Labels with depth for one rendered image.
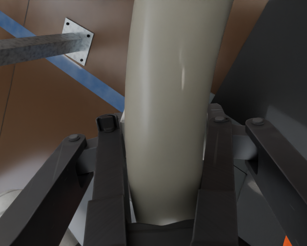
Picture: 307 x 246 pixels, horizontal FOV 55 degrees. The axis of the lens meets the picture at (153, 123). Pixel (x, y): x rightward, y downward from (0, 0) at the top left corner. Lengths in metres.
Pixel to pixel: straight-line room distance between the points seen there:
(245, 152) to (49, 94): 1.92
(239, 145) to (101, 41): 1.57
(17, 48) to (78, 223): 0.84
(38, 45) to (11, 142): 1.13
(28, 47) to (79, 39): 0.36
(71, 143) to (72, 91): 1.75
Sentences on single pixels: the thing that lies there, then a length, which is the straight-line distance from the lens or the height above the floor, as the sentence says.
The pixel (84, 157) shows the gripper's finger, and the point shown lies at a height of 1.29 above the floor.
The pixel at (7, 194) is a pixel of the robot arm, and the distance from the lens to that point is 0.78.
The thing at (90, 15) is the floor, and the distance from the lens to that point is 1.74.
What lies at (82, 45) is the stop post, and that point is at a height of 0.01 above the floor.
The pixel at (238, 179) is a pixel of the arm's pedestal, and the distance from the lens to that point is 1.09.
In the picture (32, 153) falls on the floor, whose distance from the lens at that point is 2.37.
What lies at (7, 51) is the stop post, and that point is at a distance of 1.42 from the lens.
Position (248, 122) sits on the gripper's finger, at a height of 1.25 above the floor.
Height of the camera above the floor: 1.40
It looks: 58 degrees down
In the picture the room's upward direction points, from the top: 128 degrees counter-clockwise
